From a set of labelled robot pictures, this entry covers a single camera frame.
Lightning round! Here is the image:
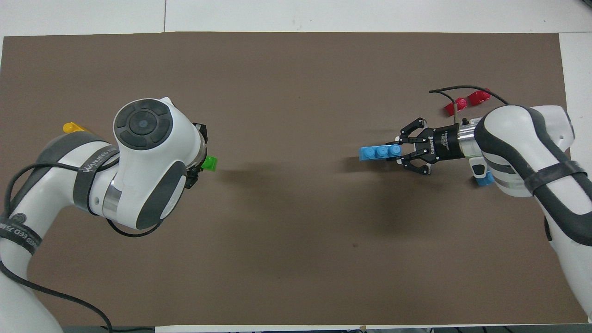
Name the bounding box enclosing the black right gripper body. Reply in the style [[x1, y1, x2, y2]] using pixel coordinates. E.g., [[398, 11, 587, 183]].
[[428, 125, 461, 163]]

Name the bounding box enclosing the blue three-stud toy block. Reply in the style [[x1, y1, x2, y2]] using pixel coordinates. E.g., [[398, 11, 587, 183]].
[[472, 169, 495, 187], [360, 145, 402, 162]]

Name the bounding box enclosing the brown paper mat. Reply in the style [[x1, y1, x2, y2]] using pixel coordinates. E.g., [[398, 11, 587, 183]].
[[0, 31, 588, 327]]

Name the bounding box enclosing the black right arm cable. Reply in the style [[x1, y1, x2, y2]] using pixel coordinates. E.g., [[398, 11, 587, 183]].
[[429, 86, 509, 114]]

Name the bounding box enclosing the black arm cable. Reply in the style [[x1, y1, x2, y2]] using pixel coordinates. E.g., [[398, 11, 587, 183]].
[[429, 86, 509, 114], [0, 157, 160, 333]]

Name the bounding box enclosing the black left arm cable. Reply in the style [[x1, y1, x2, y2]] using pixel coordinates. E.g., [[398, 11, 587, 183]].
[[0, 157, 160, 333]]

